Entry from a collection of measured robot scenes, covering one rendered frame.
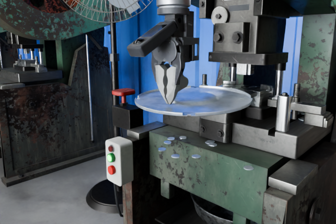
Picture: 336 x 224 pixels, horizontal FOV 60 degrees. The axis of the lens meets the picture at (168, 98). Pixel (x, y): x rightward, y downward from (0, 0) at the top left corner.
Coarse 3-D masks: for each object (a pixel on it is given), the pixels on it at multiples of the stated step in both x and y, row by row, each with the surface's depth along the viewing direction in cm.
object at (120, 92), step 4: (124, 88) 102; (128, 88) 101; (112, 92) 98; (116, 92) 96; (120, 92) 95; (124, 92) 96; (128, 92) 97; (132, 92) 98; (124, 96) 99; (124, 100) 99
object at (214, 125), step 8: (232, 112) 80; (240, 112) 83; (200, 120) 84; (208, 120) 82; (216, 120) 81; (224, 120) 79; (232, 120) 80; (200, 128) 84; (208, 128) 83; (216, 128) 81; (224, 128) 79; (208, 136) 83; (216, 136) 81; (224, 136) 80
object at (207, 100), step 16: (144, 96) 77; (160, 96) 77; (176, 96) 73; (192, 96) 73; (208, 96) 72; (224, 96) 74; (240, 96) 74; (160, 112) 61; (176, 112) 60; (208, 112) 59; (224, 112) 60
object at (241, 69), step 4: (240, 64) 90; (244, 64) 89; (248, 64) 89; (252, 64) 90; (236, 68) 92; (240, 68) 90; (244, 68) 89; (248, 68) 89; (252, 68) 90; (236, 72) 92; (240, 72) 90; (244, 72) 90; (248, 72) 90; (252, 72) 90
